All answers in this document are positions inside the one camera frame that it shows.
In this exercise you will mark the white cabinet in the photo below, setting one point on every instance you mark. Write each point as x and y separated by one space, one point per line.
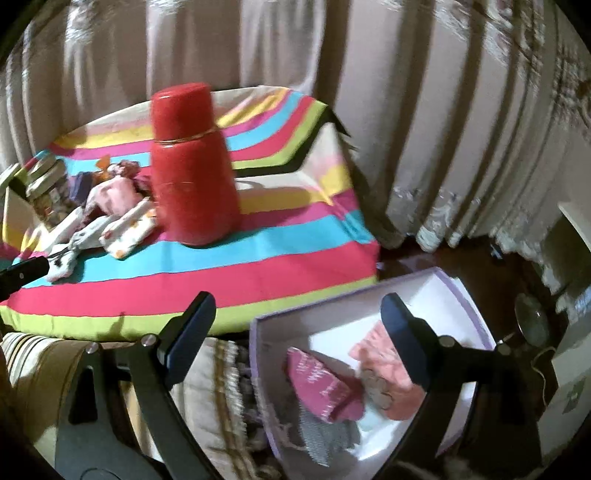
572 369

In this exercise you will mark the white red print scrunchie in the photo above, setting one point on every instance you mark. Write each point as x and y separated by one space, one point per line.
129 170

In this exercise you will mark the red thermos flask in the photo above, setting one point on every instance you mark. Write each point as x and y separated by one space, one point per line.
194 184

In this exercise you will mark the white cloth with orange dots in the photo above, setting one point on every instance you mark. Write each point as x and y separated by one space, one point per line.
127 230

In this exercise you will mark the striped colourful tablecloth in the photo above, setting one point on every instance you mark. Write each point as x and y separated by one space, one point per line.
277 258

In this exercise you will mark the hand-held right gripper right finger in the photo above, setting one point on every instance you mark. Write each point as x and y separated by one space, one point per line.
406 344

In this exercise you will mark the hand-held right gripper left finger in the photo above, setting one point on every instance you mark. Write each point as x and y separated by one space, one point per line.
184 344

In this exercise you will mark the salmon pink cloth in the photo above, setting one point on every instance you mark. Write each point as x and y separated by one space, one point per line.
364 353

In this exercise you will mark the beige cardboard box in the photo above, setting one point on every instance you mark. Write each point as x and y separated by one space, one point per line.
16 217

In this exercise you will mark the striped beige sofa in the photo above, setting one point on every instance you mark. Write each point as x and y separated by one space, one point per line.
27 364

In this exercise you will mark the grey mesh cloth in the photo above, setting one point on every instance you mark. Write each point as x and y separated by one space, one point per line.
323 438

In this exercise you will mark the beige patterned scrunchie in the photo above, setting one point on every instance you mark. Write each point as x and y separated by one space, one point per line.
376 387

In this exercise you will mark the white box with purple rim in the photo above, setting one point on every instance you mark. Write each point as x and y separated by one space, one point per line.
332 314

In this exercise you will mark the orange organza pouch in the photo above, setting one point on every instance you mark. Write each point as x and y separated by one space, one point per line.
104 167

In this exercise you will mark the magenta sock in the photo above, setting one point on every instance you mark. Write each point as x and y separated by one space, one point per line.
323 383

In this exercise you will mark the round clear glass item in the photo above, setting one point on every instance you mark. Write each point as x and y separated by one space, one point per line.
533 321

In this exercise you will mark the beige lace curtain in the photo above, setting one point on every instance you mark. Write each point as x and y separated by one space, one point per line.
415 92

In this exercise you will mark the purple cloth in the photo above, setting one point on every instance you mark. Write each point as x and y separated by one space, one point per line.
83 183

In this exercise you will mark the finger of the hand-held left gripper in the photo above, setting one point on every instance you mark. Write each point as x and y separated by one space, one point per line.
23 274

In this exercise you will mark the light pink cloth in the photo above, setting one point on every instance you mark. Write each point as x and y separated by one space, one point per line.
115 196

